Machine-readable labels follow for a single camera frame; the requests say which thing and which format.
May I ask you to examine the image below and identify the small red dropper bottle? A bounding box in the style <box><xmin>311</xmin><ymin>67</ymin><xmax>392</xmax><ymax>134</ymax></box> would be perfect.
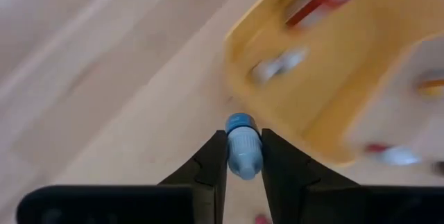
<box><xmin>364</xmin><ymin>142</ymin><xmax>422</xmax><ymax>166</ymax></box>

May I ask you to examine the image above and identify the small blue dropper bottle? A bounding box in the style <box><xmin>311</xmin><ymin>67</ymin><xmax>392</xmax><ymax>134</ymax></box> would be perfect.
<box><xmin>224</xmin><ymin>112</ymin><xmax>264</xmax><ymax>181</ymax></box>

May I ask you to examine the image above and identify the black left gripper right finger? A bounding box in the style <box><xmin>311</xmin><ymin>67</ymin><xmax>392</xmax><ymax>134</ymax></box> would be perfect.
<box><xmin>261</xmin><ymin>128</ymin><xmax>360</xmax><ymax>224</ymax></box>

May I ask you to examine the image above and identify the yellow plastic bin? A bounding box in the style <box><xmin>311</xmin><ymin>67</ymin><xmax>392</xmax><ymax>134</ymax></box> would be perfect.
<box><xmin>223</xmin><ymin>0</ymin><xmax>444</xmax><ymax>166</ymax></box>

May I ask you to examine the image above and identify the large yellow food coloring bottle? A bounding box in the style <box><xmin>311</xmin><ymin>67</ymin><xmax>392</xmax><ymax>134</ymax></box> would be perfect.
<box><xmin>414</xmin><ymin>76</ymin><xmax>444</xmax><ymax>97</ymax></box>

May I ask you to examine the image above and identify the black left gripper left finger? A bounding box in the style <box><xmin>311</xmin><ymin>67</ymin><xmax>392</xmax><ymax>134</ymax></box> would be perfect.
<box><xmin>157</xmin><ymin>130</ymin><xmax>229</xmax><ymax>224</ymax></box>

